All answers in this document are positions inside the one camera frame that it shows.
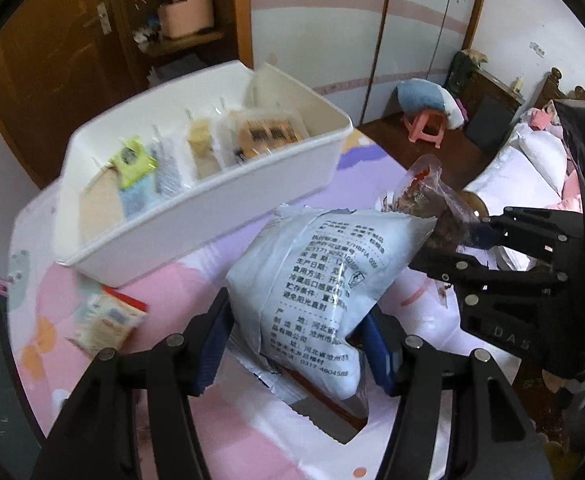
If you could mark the white red-striped snack bag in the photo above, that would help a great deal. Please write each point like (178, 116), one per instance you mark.
(303, 286)

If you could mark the pink plastic stool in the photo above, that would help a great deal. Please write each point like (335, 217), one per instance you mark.
(428, 126)

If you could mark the dark wooden nightstand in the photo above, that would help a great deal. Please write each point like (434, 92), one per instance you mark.
(491, 106)

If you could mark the pink storage basket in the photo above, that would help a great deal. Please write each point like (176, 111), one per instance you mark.
(181, 18)

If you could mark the white sliding wardrobe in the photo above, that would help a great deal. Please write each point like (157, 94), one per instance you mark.
(355, 52)

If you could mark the silver door handle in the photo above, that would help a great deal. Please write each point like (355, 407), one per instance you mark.
(103, 17)

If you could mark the beige UFO noodle packet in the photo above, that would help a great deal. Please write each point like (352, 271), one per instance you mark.
(108, 319)

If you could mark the orange patterned snack pack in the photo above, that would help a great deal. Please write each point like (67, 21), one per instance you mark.
(258, 132)

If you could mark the clear-wrapped beige pastry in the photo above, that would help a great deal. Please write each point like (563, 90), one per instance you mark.
(201, 145)

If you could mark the stack of folded cloths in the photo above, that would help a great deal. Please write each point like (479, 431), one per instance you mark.
(175, 69)

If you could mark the brown wooden corner shelf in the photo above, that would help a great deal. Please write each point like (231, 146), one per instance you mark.
(156, 32)

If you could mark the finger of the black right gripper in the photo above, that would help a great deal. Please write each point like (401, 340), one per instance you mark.
(532, 231)
(545, 287)

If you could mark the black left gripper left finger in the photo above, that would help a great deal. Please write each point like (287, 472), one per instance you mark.
(94, 436)

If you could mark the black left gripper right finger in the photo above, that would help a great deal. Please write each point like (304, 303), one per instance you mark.
(491, 435)

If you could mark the clear red snack packet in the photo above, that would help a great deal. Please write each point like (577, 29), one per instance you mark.
(423, 193)

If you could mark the green yellow snack packet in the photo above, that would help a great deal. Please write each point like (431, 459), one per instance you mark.
(132, 162)

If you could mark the white plastic organizer bin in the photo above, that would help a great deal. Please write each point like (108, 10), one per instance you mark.
(181, 164)

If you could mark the blue plush pillow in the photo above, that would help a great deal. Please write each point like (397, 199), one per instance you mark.
(417, 94)

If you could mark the white pillow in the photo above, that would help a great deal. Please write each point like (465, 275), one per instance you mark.
(529, 170)

